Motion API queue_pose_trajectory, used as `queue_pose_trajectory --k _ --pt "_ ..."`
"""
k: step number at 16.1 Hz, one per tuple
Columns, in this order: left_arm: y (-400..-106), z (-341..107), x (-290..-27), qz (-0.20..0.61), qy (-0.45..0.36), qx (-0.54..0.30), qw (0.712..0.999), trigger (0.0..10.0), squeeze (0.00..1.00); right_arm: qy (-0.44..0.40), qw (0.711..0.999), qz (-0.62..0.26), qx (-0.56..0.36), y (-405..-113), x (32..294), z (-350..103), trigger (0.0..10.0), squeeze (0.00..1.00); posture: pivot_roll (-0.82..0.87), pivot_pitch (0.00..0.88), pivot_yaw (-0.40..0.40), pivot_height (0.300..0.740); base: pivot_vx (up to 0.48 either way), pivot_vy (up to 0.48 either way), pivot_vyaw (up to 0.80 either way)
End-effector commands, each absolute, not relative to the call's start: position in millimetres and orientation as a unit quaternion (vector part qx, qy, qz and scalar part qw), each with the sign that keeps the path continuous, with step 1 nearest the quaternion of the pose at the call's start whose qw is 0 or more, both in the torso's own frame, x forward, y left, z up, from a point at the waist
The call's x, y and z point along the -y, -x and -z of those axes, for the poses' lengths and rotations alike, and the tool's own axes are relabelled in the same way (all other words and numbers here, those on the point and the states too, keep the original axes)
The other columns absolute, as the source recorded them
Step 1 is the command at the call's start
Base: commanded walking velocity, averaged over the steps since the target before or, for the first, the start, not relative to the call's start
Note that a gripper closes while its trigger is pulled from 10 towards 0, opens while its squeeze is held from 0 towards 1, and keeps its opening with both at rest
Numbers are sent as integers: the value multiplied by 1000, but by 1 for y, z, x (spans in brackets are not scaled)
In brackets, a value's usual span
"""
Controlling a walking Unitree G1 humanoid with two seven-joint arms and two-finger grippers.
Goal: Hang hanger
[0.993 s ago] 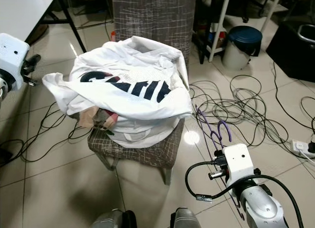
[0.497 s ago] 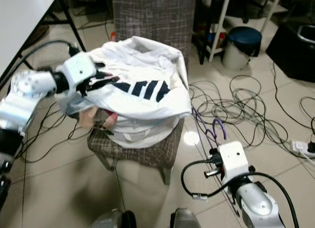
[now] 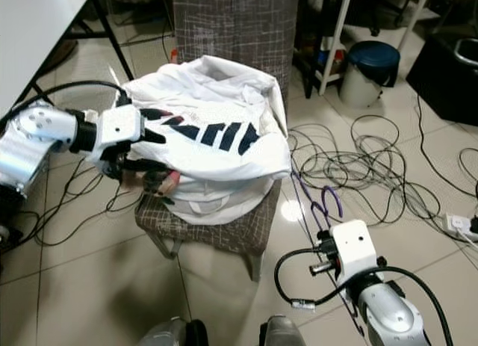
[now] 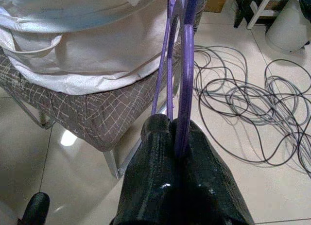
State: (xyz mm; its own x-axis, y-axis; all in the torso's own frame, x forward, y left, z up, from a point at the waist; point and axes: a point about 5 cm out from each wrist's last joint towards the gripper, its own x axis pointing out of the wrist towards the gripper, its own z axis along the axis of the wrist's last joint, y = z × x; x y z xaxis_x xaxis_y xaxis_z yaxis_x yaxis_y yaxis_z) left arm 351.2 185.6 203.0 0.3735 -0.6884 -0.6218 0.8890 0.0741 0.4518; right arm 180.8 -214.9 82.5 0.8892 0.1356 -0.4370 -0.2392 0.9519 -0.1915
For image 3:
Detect white shirt black stripes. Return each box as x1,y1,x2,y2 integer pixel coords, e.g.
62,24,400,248
119,55,292,191

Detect white folded garment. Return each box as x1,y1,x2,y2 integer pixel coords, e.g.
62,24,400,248
168,178,270,226

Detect white power strip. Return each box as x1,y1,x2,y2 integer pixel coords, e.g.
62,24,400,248
447,214,478,238

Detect grey folding table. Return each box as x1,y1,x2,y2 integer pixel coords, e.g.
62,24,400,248
0,0,135,115

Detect grey left robot foot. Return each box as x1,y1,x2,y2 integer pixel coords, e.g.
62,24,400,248
138,316,199,346

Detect white metal shelf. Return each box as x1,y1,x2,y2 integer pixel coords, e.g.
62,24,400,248
299,0,434,96

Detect grey bin blue lid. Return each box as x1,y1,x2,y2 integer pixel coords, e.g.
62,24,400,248
338,40,402,109

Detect black cabinet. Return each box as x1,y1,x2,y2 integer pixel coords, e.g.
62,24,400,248
407,32,478,126

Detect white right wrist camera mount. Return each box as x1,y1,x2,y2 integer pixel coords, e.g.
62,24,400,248
332,219,378,283

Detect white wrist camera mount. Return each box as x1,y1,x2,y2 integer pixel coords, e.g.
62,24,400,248
97,105,146,161
332,219,378,283

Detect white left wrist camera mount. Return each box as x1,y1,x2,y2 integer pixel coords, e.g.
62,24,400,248
97,105,146,161

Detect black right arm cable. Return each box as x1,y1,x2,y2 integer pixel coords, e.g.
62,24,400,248
273,245,456,346

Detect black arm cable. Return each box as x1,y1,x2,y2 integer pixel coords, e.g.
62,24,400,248
4,78,129,138
273,245,456,346

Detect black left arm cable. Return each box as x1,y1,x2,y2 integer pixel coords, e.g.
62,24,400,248
4,78,129,138

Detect black floor cable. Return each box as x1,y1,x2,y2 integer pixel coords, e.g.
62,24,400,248
288,114,478,242

